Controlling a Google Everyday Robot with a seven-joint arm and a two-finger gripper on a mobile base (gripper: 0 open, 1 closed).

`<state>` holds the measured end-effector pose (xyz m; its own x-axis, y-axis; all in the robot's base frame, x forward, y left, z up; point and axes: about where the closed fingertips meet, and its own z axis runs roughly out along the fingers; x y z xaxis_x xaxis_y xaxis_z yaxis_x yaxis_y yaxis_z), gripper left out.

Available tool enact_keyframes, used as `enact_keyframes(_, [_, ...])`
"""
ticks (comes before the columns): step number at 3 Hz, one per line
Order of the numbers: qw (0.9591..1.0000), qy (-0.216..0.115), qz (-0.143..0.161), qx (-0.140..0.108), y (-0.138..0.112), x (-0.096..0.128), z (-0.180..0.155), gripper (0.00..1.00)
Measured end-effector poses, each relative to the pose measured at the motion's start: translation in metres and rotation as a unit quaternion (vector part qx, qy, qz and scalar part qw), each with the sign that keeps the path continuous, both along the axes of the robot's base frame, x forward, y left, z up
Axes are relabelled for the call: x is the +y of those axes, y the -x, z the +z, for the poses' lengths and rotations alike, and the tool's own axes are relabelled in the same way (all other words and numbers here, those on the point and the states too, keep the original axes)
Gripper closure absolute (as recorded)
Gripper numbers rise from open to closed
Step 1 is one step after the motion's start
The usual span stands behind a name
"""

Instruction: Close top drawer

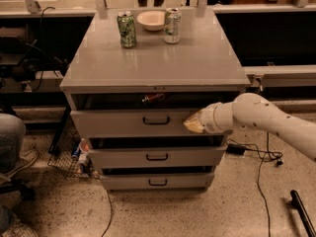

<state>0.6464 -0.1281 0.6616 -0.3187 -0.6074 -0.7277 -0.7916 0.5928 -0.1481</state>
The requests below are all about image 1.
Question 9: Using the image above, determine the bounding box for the grey metal drawer cabinet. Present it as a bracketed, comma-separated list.
[61, 8, 249, 178]

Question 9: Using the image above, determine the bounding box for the black floor cable right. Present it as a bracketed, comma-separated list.
[226, 131, 284, 237]

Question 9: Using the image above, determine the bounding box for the blue can in basket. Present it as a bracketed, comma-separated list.
[71, 143, 81, 161]

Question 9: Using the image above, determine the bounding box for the black wire basket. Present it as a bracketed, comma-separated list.
[47, 118, 95, 179]

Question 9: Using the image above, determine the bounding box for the grey middle drawer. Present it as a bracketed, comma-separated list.
[89, 146, 225, 169]

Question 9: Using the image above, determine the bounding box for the black floor cable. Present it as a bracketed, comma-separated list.
[100, 190, 115, 237]
[226, 131, 284, 237]

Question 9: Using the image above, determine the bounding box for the black pole on floor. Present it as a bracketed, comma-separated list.
[290, 190, 316, 237]

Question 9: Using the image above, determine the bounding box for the person leg in jeans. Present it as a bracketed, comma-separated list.
[0, 114, 26, 174]

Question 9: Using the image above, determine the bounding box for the white green soda can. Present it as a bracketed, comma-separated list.
[164, 8, 182, 43]

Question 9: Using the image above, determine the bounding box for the grey bottom drawer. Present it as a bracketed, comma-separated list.
[100, 173, 214, 190]

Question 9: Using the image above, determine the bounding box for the black power adapter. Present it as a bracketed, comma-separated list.
[226, 144, 246, 155]

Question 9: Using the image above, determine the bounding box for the grey drawer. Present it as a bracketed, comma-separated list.
[71, 109, 205, 138]
[89, 146, 225, 169]
[100, 173, 214, 190]

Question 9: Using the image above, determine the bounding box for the white bowl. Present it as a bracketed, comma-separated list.
[137, 11, 165, 32]

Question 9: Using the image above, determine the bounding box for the black floor cable front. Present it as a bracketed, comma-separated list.
[100, 190, 115, 237]

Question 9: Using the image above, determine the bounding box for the grey top drawer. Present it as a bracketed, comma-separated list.
[71, 109, 205, 138]

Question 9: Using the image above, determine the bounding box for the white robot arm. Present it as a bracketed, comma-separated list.
[184, 93, 316, 161]

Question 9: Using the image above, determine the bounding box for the red cola can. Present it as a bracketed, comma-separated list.
[141, 93, 166, 105]

